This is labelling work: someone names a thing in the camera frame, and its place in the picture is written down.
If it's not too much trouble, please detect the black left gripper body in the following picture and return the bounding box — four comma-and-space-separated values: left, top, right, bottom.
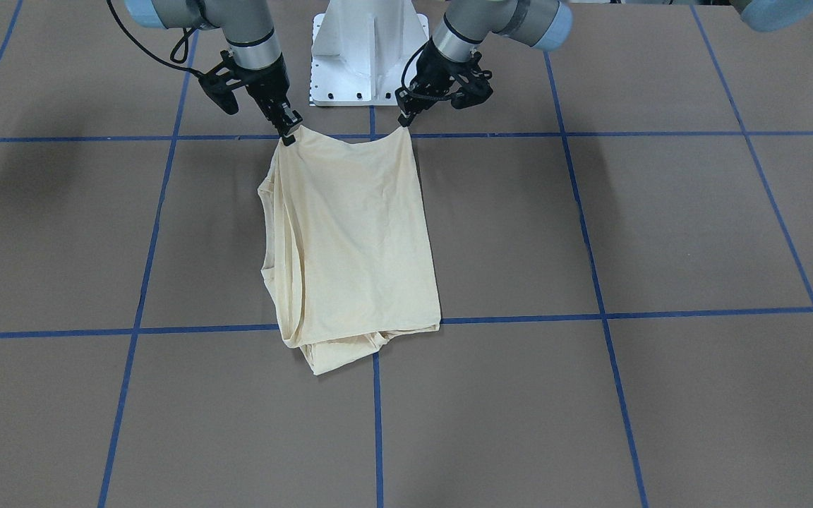
396, 40, 493, 128

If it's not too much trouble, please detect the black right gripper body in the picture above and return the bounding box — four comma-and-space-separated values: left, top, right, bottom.
244, 56, 303, 147

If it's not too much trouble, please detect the beige long-sleeve printed shirt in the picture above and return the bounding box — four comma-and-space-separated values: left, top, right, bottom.
258, 126, 442, 376

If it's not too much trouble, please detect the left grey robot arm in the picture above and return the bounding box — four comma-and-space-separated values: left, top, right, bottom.
395, 1, 574, 128

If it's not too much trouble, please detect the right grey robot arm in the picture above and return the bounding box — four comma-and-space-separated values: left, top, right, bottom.
119, 1, 303, 147

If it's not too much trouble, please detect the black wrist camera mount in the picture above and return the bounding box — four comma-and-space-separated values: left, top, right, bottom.
197, 49, 252, 115

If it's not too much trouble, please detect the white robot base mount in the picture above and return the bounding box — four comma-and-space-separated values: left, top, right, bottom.
309, 1, 430, 107

